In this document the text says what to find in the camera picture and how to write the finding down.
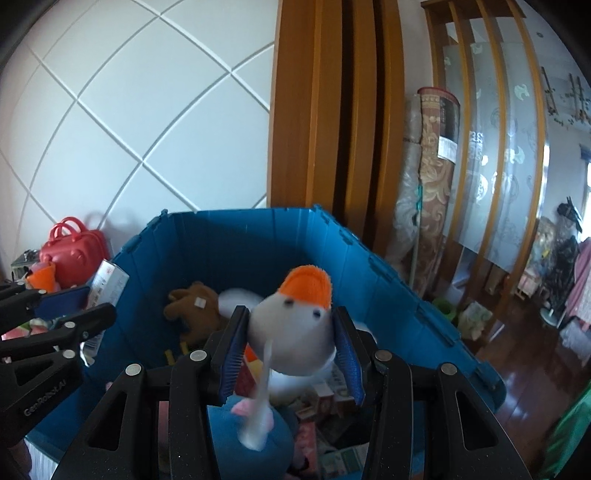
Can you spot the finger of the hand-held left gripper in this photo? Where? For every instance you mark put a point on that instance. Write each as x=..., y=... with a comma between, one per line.
x=87, y=321
x=62, y=302

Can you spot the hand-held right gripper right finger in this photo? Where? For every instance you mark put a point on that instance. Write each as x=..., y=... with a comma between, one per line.
x=349, y=364

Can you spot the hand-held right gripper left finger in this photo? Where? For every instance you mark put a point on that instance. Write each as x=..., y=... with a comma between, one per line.
x=230, y=364

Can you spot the white duck plush orange beak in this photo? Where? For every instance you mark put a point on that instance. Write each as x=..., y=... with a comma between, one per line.
x=295, y=332

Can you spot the blue plastic storage box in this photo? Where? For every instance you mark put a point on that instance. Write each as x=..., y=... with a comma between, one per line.
x=258, y=249

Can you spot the orange cone plush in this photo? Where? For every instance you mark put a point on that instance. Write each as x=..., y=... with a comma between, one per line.
x=44, y=279

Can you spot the red toy suitcase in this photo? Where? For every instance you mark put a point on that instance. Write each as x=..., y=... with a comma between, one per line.
x=78, y=263

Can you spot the white carton box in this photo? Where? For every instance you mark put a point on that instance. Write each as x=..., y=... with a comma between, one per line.
x=109, y=281

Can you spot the pile of small cartons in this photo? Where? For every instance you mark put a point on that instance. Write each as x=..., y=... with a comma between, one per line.
x=323, y=406

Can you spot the small metal box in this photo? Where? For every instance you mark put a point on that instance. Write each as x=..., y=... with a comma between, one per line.
x=25, y=263

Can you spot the brown plush toy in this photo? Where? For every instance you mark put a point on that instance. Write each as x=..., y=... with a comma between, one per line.
x=196, y=314

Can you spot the pink pig plush blue dress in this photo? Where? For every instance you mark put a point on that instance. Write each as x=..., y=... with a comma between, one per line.
x=226, y=434

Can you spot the green plastic pot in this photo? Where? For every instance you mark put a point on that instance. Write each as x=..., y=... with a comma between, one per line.
x=445, y=309

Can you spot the clear plastic bag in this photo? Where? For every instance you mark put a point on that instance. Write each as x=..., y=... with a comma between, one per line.
x=475, y=318

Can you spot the rolled grey patterned carpet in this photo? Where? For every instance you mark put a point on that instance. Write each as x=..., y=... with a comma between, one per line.
x=406, y=203

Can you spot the rolled red patterned carpet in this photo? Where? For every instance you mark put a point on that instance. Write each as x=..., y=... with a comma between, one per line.
x=436, y=184

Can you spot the green cloth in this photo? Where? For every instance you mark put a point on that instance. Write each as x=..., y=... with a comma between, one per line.
x=570, y=434

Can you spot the clothes rack with garments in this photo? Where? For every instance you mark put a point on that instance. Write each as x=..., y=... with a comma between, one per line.
x=570, y=258

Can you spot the wooden frosted glass screen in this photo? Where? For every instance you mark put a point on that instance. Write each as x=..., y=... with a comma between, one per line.
x=503, y=138

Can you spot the wooden door frame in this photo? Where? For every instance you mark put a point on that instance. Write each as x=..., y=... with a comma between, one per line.
x=323, y=115

